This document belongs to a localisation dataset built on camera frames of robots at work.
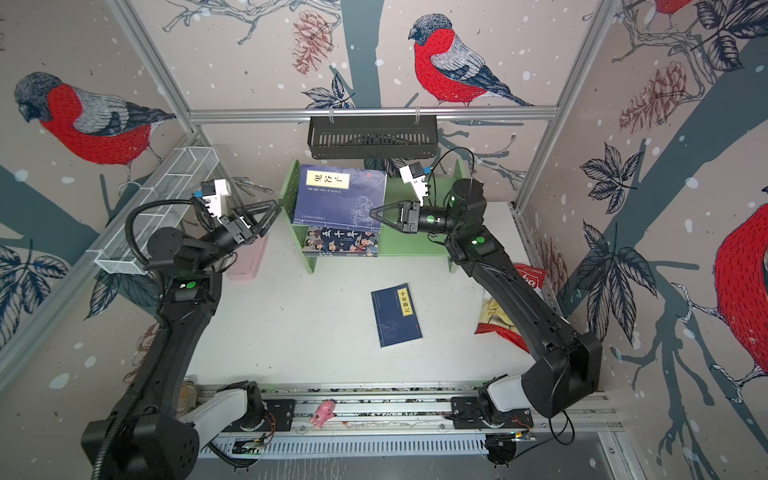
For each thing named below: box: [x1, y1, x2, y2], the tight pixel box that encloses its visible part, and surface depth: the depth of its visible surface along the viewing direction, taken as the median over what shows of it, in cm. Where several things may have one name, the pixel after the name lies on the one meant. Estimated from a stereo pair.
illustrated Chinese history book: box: [302, 226, 381, 258], surface depth 92 cm
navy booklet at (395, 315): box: [371, 283, 423, 348], surface depth 92 cm
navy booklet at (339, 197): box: [293, 164, 388, 232], surface depth 62 cm
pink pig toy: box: [310, 400, 337, 428], surface depth 74 cm
